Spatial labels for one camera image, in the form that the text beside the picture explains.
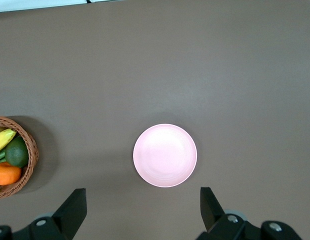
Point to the brown table cover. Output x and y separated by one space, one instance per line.
155 75

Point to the dark green avocado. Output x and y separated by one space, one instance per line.
16 152

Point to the orange tangerine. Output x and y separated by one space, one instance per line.
6 173

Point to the pink round plate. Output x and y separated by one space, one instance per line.
165 155

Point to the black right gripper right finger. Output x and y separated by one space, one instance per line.
220 225

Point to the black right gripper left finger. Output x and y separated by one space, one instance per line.
67 220

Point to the brown woven wicker basket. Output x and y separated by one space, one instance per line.
32 150

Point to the yellow banana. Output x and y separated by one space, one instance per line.
5 140

